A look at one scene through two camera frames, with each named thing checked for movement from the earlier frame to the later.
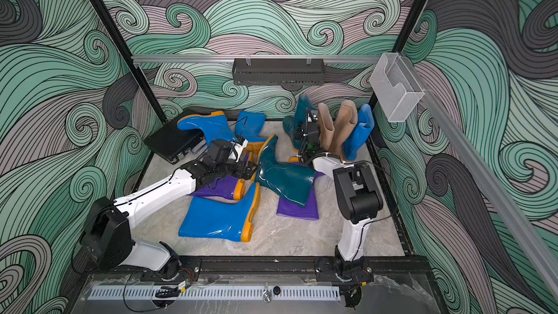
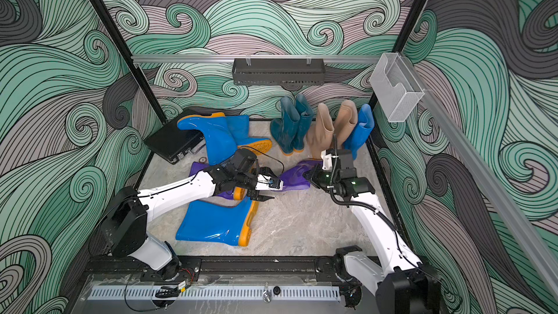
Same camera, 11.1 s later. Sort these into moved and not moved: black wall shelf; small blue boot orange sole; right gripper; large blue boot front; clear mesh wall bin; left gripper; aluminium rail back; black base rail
Moved: left gripper; right gripper; small blue boot orange sole
Not moved: large blue boot front; black base rail; clear mesh wall bin; black wall shelf; aluminium rail back
